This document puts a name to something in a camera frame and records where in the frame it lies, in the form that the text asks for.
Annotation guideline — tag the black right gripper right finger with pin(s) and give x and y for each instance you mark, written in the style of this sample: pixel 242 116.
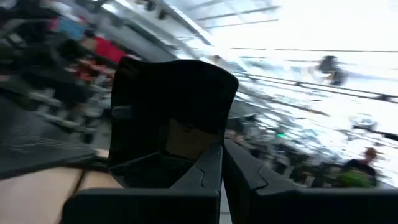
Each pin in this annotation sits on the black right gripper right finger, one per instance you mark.
pixel 311 208

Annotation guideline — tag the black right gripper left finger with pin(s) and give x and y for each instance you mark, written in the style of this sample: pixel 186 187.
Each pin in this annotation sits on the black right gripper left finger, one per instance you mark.
pixel 140 208

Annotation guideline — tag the black scalloped square mini plate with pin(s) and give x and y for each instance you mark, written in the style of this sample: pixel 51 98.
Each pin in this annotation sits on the black scalloped square mini plate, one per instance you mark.
pixel 174 93

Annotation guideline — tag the person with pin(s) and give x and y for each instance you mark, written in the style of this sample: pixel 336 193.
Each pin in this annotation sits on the person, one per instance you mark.
pixel 360 163

